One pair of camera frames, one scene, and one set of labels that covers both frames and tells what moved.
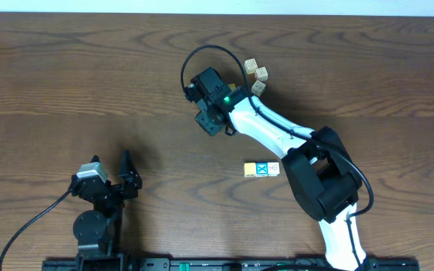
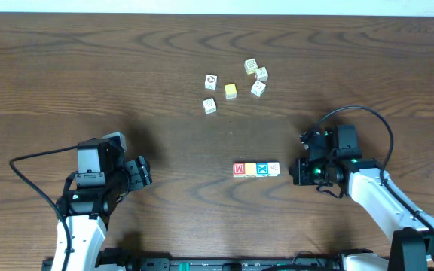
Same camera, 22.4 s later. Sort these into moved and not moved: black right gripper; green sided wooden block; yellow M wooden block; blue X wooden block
Moved: black right gripper
Not moved: yellow M wooden block; blue X wooden block; green sided wooden block
